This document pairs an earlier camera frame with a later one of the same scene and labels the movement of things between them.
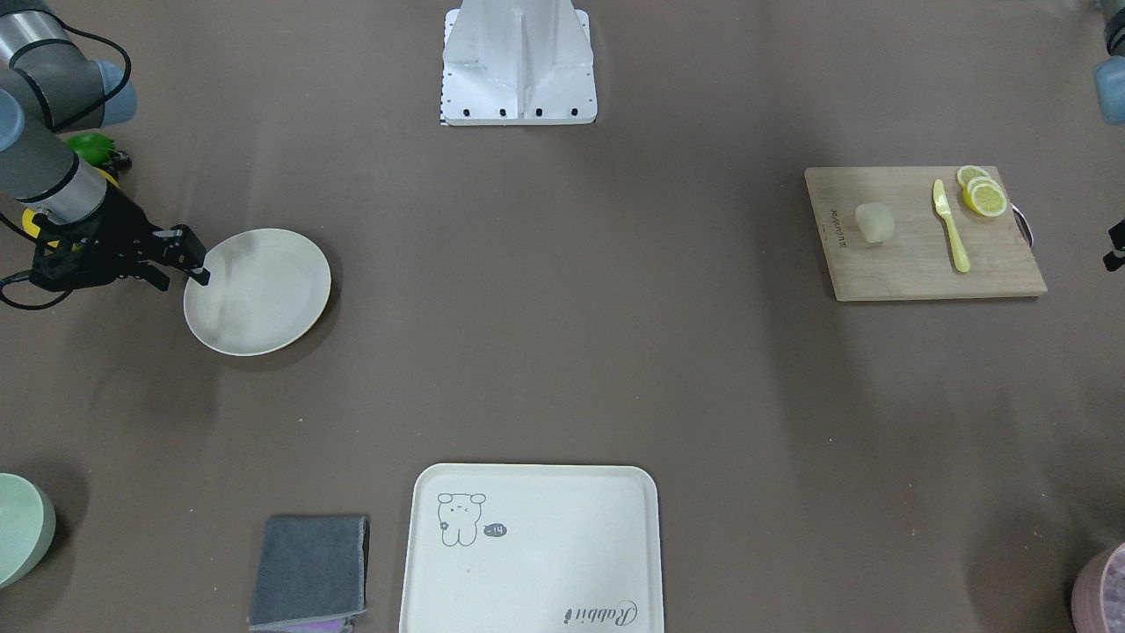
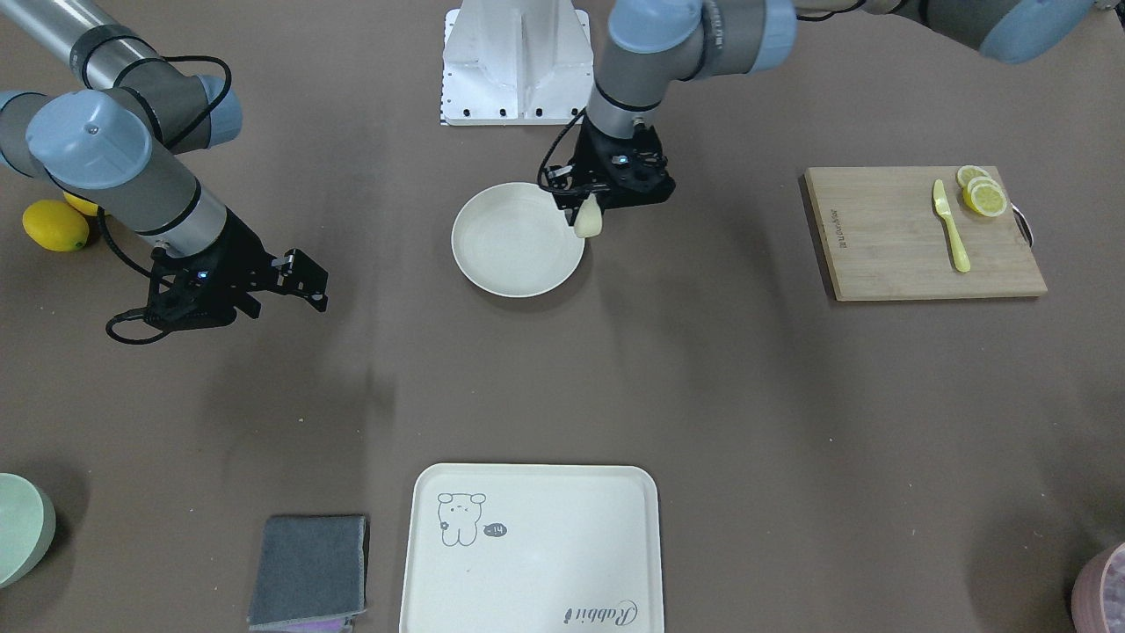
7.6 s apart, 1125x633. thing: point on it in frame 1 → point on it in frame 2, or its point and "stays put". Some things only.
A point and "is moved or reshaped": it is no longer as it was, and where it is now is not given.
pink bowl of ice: x=1098 y=597 stays put
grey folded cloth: x=311 y=575 stays put
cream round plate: x=268 y=289 is moved or reshaped
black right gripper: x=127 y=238 → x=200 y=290
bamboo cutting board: x=918 y=261 stays put
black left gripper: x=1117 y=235 → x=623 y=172
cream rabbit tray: x=533 y=548 stays put
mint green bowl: x=27 y=527 stays put
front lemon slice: x=986 y=195 stays put
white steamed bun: x=875 y=221 → x=588 y=221
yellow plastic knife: x=943 y=207 stays put
